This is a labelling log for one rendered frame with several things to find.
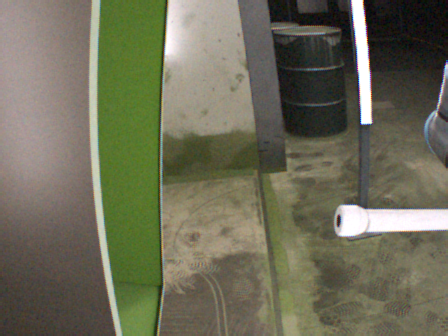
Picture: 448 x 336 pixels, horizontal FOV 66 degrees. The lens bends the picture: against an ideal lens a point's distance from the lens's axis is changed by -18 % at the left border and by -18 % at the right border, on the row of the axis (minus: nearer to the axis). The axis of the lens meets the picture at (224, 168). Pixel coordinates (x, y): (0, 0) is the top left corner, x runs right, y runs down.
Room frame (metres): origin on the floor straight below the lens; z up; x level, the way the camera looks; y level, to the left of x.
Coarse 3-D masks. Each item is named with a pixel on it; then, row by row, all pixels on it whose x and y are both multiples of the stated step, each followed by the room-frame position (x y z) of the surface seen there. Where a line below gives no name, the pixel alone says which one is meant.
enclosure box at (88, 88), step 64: (0, 0) 0.34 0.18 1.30; (64, 0) 0.33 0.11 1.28; (128, 0) 0.93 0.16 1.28; (0, 64) 0.34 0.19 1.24; (64, 64) 0.33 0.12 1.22; (128, 64) 0.93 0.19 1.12; (0, 128) 0.34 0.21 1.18; (64, 128) 0.33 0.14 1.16; (128, 128) 0.93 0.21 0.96; (0, 192) 0.34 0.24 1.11; (64, 192) 0.33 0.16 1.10; (128, 192) 0.94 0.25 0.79; (0, 256) 0.34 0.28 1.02; (64, 256) 0.33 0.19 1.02; (128, 256) 0.94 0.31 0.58; (0, 320) 0.34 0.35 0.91; (64, 320) 0.34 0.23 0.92; (128, 320) 0.77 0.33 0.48
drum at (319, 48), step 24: (288, 48) 3.04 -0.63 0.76; (312, 48) 2.94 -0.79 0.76; (336, 48) 2.99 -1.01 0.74; (288, 72) 3.07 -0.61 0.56; (312, 72) 2.94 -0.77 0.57; (336, 72) 2.97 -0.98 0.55; (288, 96) 3.10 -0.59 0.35; (312, 96) 2.95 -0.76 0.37; (336, 96) 2.96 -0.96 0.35; (288, 120) 3.14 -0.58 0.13; (312, 120) 2.96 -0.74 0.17; (336, 120) 2.96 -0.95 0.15
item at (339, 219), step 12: (336, 216) 0.34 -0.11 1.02; (348, 216) 0.32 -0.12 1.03; (360, 216) 0.32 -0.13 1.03; (372, 216) 0.33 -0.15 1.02; (384, 216) 0.33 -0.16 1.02; (396, 216) 0.32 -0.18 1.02; (408, 216) 0.32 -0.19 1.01; (420, 216) 0.32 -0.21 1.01; (432, 216) 0.32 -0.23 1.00; (444, 216) 0.32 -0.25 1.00; (336, 228) 0.34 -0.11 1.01; (348, 228) 0.32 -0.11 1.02; (360, 228) 0.32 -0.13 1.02; (372, 228) 0.32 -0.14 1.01; (384, 228) 0.32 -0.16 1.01; (396, 228) 0.32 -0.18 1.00; (408, 228) 0.32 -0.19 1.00; (420, 228) 0.32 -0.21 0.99; (432, 228) 0.32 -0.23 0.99; (444, 228) 0.32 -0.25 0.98
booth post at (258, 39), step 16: (240, 0) 2.50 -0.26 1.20; (256, 0) 2.50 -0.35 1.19; (240, 16) 2.54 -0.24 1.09; (256, 16) 2.50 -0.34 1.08; (256, 32) 2.50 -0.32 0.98; (256, 48) 2.50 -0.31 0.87; (272, 48) 2.49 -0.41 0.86; (256, 64) 2.50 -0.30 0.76; (272, 64) 2.49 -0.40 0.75; (256, 80) 2.50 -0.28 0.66; (272, 80) 2.49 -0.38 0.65; (256, 96) 2.50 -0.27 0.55; (272, 96) 2.49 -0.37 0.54; (256, 112) 2.50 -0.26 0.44; (272, 112) 2.50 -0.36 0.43; (256, 128) 2.50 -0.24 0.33; (272, 128) 2.50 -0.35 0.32; (272, 144) 2.50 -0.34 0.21; (272, 160) 2.50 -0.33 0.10
